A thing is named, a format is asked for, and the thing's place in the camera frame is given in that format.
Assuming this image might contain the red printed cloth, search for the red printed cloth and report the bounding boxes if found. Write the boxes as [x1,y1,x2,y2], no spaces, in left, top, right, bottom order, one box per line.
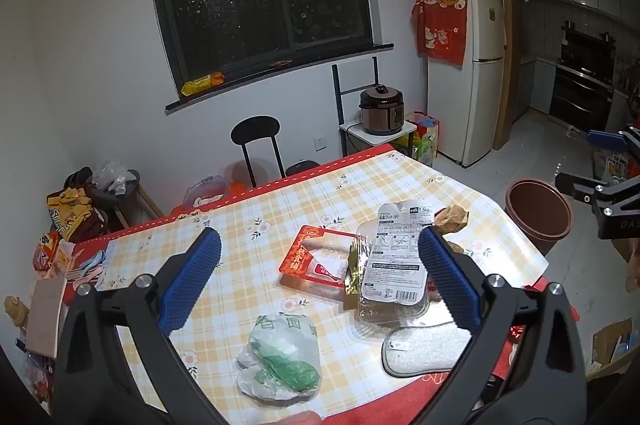
[411,0,468,67]

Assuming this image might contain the clear blister package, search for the clear blister package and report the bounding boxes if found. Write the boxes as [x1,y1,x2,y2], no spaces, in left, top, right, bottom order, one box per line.
[354,204,453,326]

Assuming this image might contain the white green plastic bag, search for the white green plastic bag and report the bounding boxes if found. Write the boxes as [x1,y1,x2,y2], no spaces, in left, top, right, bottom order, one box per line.
[236,314,321,401]

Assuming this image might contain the pastel plastic utensils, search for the pastel plastic utensils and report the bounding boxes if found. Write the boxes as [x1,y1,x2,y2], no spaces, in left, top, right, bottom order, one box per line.
[65,250,108,291]

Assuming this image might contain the colourful shopping bag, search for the colourful shopping bag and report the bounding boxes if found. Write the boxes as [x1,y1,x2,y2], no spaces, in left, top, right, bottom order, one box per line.
[404,110,441,168]

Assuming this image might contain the gold foil wrapper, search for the gold foil wrapper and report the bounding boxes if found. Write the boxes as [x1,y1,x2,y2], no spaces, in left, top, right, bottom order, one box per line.
[344,237,373,306]

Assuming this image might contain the yellow snack bags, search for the yellow snack bags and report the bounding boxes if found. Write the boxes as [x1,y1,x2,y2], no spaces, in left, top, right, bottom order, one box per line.
[46,188,93,241]

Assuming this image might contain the yellow plaid table cover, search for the yellow plaid table cover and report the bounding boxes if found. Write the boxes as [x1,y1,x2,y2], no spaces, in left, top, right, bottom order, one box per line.
[95,150,551,421]

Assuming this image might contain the red snack packet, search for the red snack packet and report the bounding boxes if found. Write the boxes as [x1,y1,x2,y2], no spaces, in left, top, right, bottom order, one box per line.
[32,232,66,278]

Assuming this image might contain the white grainy plastic pouch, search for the white grainy plastic pouch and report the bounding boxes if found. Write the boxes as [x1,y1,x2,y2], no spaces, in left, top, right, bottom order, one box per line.
[382,312,473,379]

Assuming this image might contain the wooden door frame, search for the wooden door frame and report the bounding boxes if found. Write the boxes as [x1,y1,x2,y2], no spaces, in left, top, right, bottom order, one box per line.
[487,0,516,151]

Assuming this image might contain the black rack with white top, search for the black rack with white top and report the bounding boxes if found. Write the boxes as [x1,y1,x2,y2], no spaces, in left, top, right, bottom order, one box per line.
[331,56,420,166]

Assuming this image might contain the crumpled clear plastic bag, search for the crumpled clear plastic bag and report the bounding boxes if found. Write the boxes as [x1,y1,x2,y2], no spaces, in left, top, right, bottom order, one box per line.
[92,160,136,196]

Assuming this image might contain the brown trash bin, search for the brown trash bin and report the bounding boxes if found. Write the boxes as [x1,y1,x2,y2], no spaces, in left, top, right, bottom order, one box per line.
[505,179,573,256]

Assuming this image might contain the dark red bag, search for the dark red bag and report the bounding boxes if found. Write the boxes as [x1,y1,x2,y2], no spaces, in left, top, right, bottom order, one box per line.
[65,200,108,241]

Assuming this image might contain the black round-back chair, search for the black round-back chair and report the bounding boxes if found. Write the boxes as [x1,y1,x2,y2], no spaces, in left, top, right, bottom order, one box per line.
[230,115,286,188]

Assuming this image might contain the black kitchen oven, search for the black kitchen oven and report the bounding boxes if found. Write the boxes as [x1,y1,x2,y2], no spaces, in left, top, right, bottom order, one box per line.
[550,20,617,131]

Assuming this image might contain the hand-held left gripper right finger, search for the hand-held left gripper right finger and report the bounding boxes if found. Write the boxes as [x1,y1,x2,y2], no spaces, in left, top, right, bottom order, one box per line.
[415,225,587,425]

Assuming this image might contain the yellow snack packet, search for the yellow snack packet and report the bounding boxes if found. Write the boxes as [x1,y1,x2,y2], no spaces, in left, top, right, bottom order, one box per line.
[181,72,226,97]

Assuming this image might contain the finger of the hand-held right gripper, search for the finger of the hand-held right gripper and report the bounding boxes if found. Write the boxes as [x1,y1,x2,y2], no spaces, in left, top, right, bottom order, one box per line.
[555,172,640,218]
[586,129,640,152]

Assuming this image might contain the brown bear-shaped bottle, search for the brown bear-shaped bottle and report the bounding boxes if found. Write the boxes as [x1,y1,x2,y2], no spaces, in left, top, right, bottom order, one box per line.
[4,295,28,331]

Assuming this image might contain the person's left hand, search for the person's left hand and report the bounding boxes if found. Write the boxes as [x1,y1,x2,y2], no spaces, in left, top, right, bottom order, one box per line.
[267,410,322,425]

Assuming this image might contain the clear plastic container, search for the clear plastic container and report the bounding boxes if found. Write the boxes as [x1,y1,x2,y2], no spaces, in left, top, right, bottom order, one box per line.
[182,176,228,208]

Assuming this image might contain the white refrigerator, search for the white refrigerator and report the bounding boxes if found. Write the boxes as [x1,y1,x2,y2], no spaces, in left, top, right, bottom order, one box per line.
[425,0,506,168]

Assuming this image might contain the wooden stool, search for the wooden stool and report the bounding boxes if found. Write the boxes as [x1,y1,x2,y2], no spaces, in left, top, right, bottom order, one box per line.
[115,185,163,231]

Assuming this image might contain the brown paper bag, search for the brown paper bag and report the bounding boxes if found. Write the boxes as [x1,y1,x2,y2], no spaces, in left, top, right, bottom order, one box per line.
[434,205,471,235]

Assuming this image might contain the red food package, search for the red food package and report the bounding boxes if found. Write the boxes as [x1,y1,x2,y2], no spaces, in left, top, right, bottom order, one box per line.
[278,225,351,290]

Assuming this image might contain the brown pressure cooker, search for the brown pressure cooker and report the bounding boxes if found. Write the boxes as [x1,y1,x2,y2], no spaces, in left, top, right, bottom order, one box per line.
[359,85,405,136]

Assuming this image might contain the black chair seat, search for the black chair seat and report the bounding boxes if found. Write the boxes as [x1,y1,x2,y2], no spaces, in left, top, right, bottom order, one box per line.
[284,160,321,178]

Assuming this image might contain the cardboard sheet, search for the cardboard sheet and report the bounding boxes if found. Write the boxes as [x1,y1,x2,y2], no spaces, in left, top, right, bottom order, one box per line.
[25,277,68,358]

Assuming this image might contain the dark window sill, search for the dark window sill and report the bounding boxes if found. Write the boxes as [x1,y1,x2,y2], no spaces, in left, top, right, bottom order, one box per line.
[165,42,393,116]

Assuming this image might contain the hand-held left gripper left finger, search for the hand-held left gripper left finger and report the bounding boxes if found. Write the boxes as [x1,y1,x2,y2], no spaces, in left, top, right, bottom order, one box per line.
[52,226,228,425]

